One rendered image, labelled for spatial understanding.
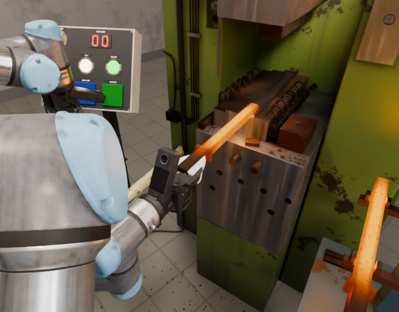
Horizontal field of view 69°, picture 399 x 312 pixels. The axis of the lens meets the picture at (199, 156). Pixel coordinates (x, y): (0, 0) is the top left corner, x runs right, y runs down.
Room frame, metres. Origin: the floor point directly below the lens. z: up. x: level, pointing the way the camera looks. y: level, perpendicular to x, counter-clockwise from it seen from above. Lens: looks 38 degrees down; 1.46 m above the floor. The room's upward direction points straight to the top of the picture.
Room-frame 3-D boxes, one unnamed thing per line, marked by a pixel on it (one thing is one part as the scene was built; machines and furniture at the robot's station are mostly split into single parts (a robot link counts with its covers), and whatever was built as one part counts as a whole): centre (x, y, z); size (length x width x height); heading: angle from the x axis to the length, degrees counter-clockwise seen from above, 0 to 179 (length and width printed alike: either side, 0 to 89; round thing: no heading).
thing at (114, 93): (0.94, 0.30, 1.01); 0.07 x 0.05 x 0.07; 82
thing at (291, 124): (0.79, -0.31, 0.95); 0.12 x 0.09 x 0.07; 147
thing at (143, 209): (0.41, 0.12, 0.99); 0.08 x 0.05 x 0.08; 57
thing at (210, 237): (0.99, -0.30, 0.23); 0.56 x 0.38 x 0.47; 147
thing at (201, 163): (0.56, 0.00, 0.98); 0.09 x 0.03 x 0.06; 144
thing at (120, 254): (0.34, 0.16, 0.98); 0.11 x 0.08 x 0.09; 147
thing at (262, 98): (1.00, -0.27, 0.99); 0.42 x 0.05 x 0.01; 147
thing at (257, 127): (1.01, -0.25, 0.96); 0.42 x 0.20 x 0.09; 147
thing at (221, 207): (0.99, -0.30, 0.69); 0.56 x 0.38 x 0.45; 147
